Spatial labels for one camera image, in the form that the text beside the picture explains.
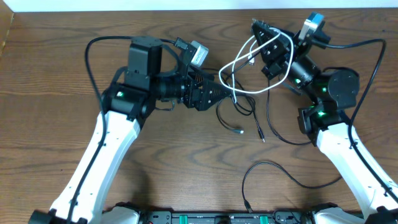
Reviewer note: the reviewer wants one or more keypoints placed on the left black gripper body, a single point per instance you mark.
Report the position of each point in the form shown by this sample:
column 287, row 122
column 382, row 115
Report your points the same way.
column 189, row 95

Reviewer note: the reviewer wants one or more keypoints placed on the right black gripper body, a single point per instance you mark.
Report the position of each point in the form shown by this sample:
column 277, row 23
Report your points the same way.
column 279, row 66

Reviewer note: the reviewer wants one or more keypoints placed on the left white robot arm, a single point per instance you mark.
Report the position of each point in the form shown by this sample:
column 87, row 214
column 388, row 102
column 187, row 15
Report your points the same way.
column 156, row 70

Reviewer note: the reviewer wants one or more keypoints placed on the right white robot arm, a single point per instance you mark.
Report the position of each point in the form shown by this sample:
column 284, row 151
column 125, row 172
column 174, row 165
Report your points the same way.
column 332, row 91

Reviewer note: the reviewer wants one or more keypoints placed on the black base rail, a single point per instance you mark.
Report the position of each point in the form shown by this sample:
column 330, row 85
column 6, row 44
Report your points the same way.
column 217, row 217

